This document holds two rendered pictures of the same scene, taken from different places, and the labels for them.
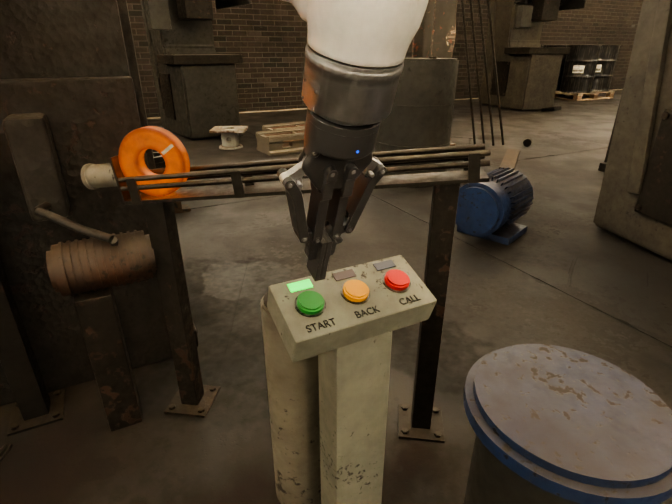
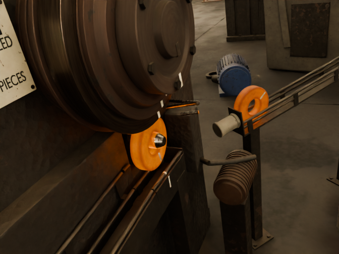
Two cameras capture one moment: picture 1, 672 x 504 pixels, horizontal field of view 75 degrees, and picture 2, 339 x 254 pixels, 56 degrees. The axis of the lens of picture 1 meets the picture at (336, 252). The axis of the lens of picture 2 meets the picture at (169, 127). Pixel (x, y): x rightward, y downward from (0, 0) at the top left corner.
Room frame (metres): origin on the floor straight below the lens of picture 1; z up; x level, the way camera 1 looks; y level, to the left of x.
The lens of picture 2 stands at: (0.25, 1.27, 1.25)
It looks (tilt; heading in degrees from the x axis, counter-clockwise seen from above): 28 degrees down; 327
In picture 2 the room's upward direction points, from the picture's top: 10 degrees counter-clockwise
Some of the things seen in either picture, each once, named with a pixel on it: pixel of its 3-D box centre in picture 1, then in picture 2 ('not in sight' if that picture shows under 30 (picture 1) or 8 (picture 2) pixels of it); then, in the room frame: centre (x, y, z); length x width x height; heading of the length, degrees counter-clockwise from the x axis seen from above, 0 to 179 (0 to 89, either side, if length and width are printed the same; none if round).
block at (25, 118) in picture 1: (39, 167); (184, 139); (1.04, 0.71, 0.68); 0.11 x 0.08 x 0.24; 27
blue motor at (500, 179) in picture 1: (497, 201); (232, 73); (2.32, -0.89, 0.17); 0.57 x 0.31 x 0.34; 137
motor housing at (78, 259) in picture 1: (121, 332); (238, 214); (0.95, 0.56, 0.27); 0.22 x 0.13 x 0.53; 117
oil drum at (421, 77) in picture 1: (413, 120); not in sight; (3.46, -0.59, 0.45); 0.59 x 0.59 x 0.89
